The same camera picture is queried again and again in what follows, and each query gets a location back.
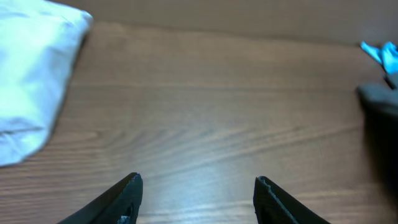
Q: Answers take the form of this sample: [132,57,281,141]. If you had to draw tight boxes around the grey shorts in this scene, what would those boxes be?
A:
[357,73,397,199]

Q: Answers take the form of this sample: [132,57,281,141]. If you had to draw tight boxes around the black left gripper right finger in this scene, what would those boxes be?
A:
[253,176,329,224]

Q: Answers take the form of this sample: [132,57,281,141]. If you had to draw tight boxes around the light blue garment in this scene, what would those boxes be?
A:
[360,42,397,75]

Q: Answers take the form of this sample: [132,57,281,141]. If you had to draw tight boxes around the folded beige shorts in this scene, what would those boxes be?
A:
[1,0,93,166]

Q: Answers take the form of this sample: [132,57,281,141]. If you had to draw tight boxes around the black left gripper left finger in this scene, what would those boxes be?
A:
[59,172,143,224]

